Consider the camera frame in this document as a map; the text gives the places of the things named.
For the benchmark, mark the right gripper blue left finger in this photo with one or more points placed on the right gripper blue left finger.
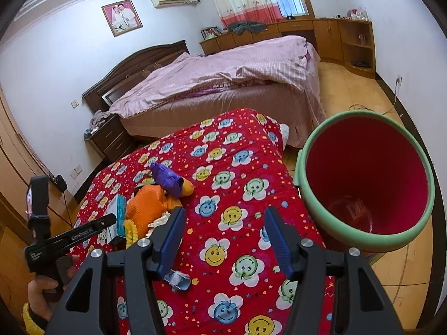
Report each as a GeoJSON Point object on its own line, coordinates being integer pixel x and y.
{"type": "Point", "coordinates": [165, 241]}

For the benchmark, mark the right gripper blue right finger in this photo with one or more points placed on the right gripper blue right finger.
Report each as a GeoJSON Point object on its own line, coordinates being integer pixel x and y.
{"type": "Point", "coordinates": [284, 240]}

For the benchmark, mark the small yellow foam net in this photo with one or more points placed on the small yellow foam net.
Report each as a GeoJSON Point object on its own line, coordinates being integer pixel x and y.
{"type": "Point", "coordinates": [131, 232]}

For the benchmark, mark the orange foam net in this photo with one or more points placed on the orange foam net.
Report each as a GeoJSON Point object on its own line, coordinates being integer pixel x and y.
{"type": "Point", "coordinates": [147, 205]}

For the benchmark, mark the white teal cardboard box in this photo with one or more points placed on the white teal cardboard box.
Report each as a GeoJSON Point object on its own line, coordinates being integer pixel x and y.
{"type": "Point", "coordinates": [116, 232]}

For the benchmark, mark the purple plastic wrapper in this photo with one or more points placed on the purple plastic wrapper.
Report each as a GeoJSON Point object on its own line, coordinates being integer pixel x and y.
{"type": "Point", "coordinates": [167, 179]}

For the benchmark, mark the cream plastic bag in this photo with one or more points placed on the cream plastic bag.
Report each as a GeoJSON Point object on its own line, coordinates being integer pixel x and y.
{"type": "Point", "coordinates": [162, 220]}

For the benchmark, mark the orange wrapper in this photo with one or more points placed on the orange wrapper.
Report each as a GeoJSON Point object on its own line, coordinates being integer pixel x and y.
{"type": "Point", "coordinates": [186, 187]}

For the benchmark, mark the person's left hand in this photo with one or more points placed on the person's left hand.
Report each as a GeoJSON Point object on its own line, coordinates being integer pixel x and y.
{"type": "Point", "coordinates": [38, 304]}

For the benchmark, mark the red smiley flower blanket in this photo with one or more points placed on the red smiley flower blanket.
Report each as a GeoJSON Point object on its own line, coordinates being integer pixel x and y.
{"type": "Point", "coordinates": [234, 162]}

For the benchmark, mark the red bin with green rim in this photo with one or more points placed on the red bin with green rim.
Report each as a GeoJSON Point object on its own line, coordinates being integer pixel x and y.
{"type": "Point", "coordinates": [366, 181]}

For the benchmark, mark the wooden wardrobe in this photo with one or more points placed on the wooden wardrobe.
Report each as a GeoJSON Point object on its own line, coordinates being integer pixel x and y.
{"type": "Point", "coordinates": [17, 167]}

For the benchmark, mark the dark wooden nightstand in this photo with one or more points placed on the dark wooden nightstand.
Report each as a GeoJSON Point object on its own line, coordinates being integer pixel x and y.
{"type": "Point", "coordinates": [111, 141]}

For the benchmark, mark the brown wooden bed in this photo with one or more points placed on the brown wooden bed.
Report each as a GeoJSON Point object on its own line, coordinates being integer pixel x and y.
{"type": "Point", "coordinates": [272, 99]}

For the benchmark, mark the clothes on nightstand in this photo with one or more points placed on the clothes on nightstand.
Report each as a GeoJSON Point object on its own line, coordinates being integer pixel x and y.
{"type": "Point", "coordinates": [98, 119]}

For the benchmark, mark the pink quilt on bed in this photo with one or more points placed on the pink quilt on bed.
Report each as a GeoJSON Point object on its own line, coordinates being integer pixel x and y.
{"type": "Point", "coordinates": [282, 60]}

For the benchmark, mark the wooden cabinet desk unit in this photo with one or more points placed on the wooden cabinet desk unit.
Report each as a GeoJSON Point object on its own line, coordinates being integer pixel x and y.
{"type": "Point", "coordinates": [342, 41]}

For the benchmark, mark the books on cabinet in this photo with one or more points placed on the books on cabinet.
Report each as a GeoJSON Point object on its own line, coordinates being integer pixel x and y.
{"type": "Point", "coordinates": [211, 32]}

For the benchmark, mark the dark clothes on cabinet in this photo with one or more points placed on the dark clothes on cabinet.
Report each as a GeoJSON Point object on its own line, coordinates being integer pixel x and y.
{"type": "Point", "coordinates": [239, 27]}

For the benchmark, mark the framed wedding photo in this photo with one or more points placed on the framed wedding photo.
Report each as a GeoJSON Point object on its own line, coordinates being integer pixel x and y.
{"type": "Point", "coordinates": [122, 17]}

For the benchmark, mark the black charger on wall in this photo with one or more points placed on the black charger on wall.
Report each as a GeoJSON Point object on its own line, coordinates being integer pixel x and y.
{"type": "Point", "coordinates": [59, 182]}

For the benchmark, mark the wall air conditioner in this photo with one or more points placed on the wall air conditioner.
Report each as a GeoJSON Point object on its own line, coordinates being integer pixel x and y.
{"type": "Point", "coordinates": [168, 3]}

